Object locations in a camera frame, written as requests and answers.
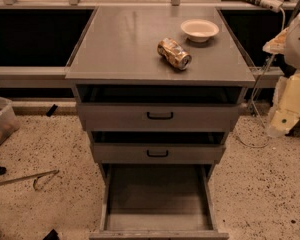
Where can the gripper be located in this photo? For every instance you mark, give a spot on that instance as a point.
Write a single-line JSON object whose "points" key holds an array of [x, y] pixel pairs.
{"points": [[298, 45]]}

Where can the orange soda can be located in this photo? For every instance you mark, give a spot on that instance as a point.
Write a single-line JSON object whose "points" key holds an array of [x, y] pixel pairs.
{"points": [[174, 53]]}

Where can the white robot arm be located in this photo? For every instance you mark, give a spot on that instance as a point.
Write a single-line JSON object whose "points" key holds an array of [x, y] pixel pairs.
{"points": [[287, 43]]}

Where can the grey drawer cabinet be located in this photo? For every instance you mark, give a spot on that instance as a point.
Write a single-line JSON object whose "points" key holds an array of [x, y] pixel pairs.
{"points": [[120, 48]]}

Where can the bottom grey drawer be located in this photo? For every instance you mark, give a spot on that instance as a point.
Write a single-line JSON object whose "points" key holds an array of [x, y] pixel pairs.
{"points": [[157, 202]]}

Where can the grey drawer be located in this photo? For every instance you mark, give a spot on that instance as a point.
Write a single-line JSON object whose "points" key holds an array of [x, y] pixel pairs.
{"points": [[158, 108], [157, 202], [157, 147]]}

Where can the middle grey drawer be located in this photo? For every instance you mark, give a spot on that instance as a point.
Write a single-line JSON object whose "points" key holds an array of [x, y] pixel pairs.
{"points": [[157, 147]]}

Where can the top grey drawer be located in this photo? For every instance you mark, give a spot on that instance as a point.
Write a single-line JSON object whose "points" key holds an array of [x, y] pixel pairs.
{"points": [[158, 108]]}

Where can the white paper bowl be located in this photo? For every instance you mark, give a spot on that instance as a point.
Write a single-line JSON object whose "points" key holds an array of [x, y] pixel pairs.
{"points": [[198, 30]]}

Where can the small black floor block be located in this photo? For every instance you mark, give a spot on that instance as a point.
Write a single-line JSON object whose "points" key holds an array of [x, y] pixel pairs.
{"points": [[51, 111]]}

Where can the metal grabber stick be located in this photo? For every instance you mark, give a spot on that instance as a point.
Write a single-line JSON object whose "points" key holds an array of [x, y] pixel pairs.
{"points": [[28, 177]]}

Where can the black object bottom edge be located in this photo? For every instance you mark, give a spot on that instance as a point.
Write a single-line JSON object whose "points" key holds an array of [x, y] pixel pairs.
{"points": [[52, 235]]}

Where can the clear plastic storage bin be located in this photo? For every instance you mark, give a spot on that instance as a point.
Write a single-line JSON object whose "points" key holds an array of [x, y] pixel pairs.
{"points": [[8, 120]]}

